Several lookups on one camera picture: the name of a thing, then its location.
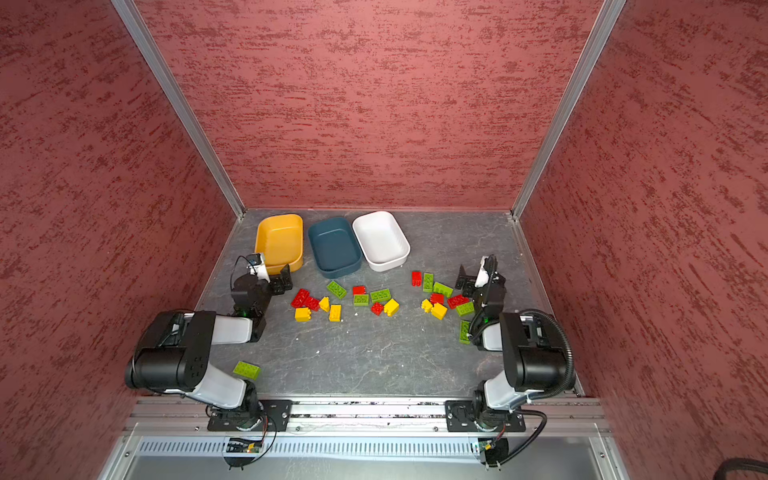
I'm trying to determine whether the left corner aluminium post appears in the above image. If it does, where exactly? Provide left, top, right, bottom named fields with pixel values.
left=111, top=0, right=247, bottom=220

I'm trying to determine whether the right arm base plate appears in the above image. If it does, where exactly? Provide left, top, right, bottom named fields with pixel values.
left=444, top=400, right=526, bottom=433

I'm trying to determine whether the red brick cluster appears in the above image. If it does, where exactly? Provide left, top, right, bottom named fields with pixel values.
left=306, top=297, right=321, bottom=312

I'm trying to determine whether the yellow plastic bin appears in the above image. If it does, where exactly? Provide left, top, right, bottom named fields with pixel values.
left=254, top=214, right=304, bottom=275

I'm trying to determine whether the green brick under red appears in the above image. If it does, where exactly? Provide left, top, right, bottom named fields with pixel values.
left=353, top=294, right=370, bottom=307

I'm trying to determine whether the aluminium front rail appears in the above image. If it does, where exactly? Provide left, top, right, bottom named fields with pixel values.
left=122, top=396, right=613, bottom=437

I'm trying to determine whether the corner aluminium post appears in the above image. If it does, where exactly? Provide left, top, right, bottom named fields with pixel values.
left=511, top=0, right=626, bottom=222
left=111, top=0, right=247, bottom=220

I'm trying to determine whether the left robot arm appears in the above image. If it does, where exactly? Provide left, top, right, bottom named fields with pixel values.
left=124, top=253, right=293, bottom=432

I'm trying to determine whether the white plastic bin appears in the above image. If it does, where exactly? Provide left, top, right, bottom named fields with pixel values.
left=352, top=211, right=411, bottom=272

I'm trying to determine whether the black cable bottom right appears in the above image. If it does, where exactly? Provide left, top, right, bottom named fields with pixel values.
left=711, top=457, right=768, bottom=480

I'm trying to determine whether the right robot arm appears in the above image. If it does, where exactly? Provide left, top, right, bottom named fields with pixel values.
left=446, top=255, right=575, bottom=432

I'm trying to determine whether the right corner aluminium post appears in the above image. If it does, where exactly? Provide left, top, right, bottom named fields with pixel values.
left=511, top=0, right=626, bottom=222

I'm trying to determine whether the teal plastic bin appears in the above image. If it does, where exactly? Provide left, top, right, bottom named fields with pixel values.
left=308, top=217, right=363, bottom=280

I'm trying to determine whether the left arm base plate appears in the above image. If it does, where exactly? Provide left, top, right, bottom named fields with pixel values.
left=207, top=399, right=293, bottom=433

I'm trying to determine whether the green long brick right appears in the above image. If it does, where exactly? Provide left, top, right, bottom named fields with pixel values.
left=459, top=321, right=471, bottom=345

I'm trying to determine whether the red long brick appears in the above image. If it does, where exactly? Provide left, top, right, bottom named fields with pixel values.
left=447, top=295, right=472, bottom=309
left=291, top=289, right=310, bottom=309

